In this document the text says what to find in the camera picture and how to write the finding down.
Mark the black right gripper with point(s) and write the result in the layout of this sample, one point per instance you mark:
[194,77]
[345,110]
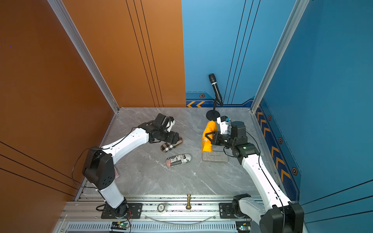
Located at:
[218,136]

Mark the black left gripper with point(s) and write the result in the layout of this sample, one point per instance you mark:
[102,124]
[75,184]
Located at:
[172,135]

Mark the yellow microfibre cloth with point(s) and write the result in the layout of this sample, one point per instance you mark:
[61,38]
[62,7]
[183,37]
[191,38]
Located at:
[208,136]

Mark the plaid eyeglass pouch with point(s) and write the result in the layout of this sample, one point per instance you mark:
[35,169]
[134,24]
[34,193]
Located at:
[169,146]

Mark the grey eyeglass case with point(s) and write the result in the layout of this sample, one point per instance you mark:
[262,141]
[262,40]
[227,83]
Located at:
[215,156]

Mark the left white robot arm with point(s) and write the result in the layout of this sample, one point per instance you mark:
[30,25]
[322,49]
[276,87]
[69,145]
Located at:
[99,166]

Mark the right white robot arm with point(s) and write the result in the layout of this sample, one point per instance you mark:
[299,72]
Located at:
[277,213]

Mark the black microphone stand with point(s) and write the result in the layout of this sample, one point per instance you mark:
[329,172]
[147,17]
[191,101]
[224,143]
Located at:
[213,115]

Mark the black microphone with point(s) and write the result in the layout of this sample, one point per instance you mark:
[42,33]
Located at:
[214,84]

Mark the wooden folding fan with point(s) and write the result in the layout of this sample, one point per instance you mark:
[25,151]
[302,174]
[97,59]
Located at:
[117,175]

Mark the brass chess piece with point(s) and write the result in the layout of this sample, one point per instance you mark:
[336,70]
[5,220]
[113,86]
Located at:
[188,205]

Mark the right green circuit board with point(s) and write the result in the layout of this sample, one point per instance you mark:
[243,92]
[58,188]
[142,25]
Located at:
[243,226]

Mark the green circuit board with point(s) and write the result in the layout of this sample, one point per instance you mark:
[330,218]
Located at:
[120,226]
[243,226]

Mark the left green circuit board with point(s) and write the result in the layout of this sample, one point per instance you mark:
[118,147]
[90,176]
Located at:
[120,226]

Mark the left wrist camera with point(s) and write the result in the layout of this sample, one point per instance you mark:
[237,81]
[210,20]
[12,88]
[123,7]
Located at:
[170,122]

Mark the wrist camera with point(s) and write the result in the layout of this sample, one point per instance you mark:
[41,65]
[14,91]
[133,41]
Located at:
[232,128]
[170,122]

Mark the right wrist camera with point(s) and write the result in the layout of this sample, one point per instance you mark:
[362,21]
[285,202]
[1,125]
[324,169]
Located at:
[232,128]

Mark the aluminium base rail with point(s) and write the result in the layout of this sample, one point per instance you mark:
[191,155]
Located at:
[209,214]

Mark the aluminium corner post left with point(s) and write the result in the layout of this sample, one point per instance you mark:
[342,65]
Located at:
[66,21]

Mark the aluminium corner post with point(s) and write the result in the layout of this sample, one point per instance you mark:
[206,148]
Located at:
[287,34]
[66,21]

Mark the aluminium corner post right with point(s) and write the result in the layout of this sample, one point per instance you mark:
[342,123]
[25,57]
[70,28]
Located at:
[287,34]

